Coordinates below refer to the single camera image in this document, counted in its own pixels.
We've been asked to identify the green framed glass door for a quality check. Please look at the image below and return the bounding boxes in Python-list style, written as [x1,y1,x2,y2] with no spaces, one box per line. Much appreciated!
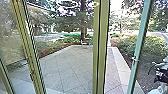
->
[126,0,168,94]

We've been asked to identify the white garden statue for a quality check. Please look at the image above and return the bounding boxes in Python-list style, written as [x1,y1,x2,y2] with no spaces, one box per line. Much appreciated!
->
[147,83,168,94]

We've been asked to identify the white garden bench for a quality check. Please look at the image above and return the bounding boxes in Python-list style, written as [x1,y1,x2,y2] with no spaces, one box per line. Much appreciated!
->
[79,38,91,46]

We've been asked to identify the tree trunk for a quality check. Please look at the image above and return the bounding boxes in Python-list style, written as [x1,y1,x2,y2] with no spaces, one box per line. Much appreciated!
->
[79,0,88,40]

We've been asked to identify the green window frame wall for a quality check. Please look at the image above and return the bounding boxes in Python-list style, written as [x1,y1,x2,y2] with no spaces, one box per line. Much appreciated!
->
[0,0,111,94]

